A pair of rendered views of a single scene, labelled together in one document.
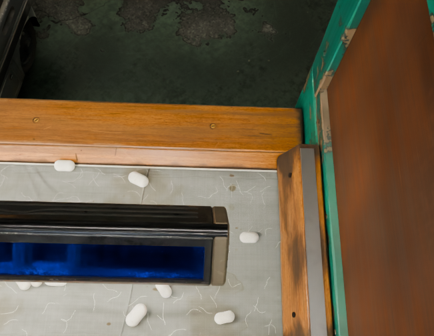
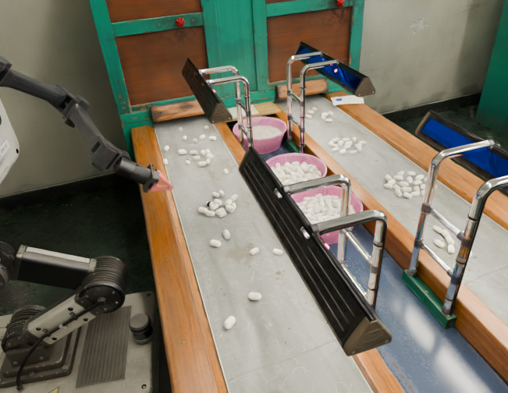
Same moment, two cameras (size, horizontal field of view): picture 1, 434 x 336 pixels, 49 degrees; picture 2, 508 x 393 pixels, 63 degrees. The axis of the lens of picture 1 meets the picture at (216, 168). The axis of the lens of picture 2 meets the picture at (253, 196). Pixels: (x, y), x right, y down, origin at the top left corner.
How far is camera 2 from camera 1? 1.94 m
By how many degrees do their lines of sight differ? 63
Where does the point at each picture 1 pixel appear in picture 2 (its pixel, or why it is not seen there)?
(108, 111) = (140, 156)
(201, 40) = (30, 294)
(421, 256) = (186, 50)
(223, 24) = (16, 287)
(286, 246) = (182, 112)
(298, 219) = (175, 106)
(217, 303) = (203, 131)
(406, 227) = (179, 54)
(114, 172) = (165, 155)
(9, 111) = not seen: hidden behind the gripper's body
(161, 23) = not seen: hidden behind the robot
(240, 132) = (143, 134)
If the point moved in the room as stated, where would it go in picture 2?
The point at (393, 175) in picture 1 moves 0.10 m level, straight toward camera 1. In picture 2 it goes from (168, 59) to (184, 61)
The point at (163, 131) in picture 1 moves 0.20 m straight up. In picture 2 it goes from (146, 146) to (136, 105)
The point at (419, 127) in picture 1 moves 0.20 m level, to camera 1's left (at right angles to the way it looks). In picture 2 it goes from (161, 46) to (162, 56)
